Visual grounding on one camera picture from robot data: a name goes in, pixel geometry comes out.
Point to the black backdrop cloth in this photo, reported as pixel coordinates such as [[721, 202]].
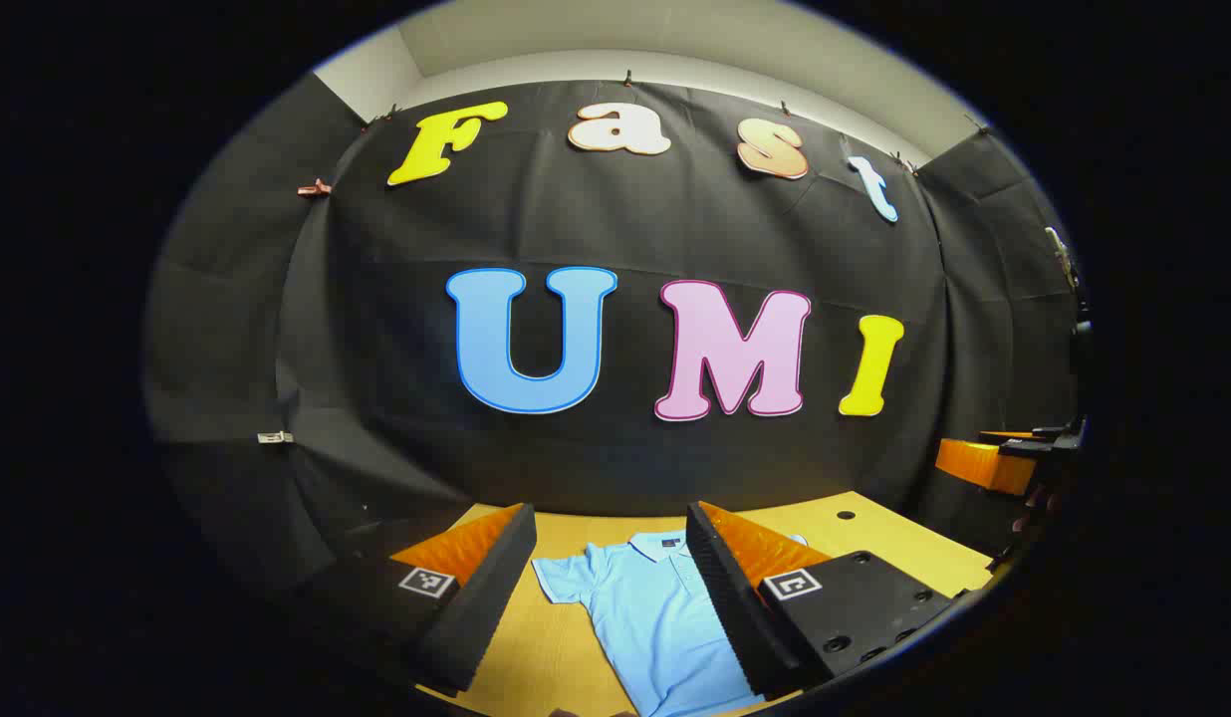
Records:
[[625, 229]]

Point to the copper spring clip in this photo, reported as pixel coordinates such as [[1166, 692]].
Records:
[[315, 188]]

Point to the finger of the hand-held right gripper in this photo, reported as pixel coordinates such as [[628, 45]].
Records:
[[1034, 446], [984, 466]]

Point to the light blue T-shirt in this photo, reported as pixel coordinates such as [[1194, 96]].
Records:
[[650, 617]]

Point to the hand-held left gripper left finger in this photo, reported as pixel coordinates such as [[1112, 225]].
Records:
[[481, 607]]

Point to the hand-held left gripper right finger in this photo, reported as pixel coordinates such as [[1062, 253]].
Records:
[[725, 597]]

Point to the silver metal clip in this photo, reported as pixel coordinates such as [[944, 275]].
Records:
[[275, 436]]

